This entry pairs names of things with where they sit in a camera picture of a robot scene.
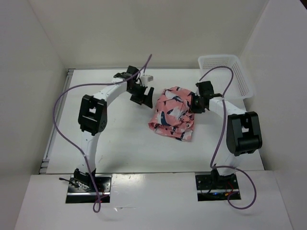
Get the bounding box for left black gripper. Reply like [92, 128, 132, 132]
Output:
[126, 83, 153, 108]

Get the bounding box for pink shark print shorts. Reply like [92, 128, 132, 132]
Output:
[148, 86, 195, 142]

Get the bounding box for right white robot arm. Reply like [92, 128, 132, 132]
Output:
[189, 81, 262, 189]

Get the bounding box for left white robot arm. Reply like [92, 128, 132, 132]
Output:
[73, 66, 154, 192]

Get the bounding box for white plastic basket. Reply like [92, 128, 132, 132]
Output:
[198, 54, 253, 100]

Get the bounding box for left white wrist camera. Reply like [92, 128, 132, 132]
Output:
[140, 75, 154, 86]

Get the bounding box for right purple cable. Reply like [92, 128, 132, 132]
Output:
[199, 66, 257, 210]

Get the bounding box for purple cable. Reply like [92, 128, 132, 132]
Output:
[199, 66, 257, 210]
[53, 54, 153, 214]

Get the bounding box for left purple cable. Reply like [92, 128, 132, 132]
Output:
[53, 54, 153, 214]

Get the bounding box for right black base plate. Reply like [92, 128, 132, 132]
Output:
[195, 172, 241, 202]

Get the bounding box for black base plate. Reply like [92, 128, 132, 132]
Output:
[195, 172, 241, 202]
[65, 174, 112, 204]

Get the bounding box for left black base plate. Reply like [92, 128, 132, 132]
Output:
[65, 174, 112, 204]

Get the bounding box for aluminium table edge rail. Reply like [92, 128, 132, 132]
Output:
[38, 69, 75, 174]

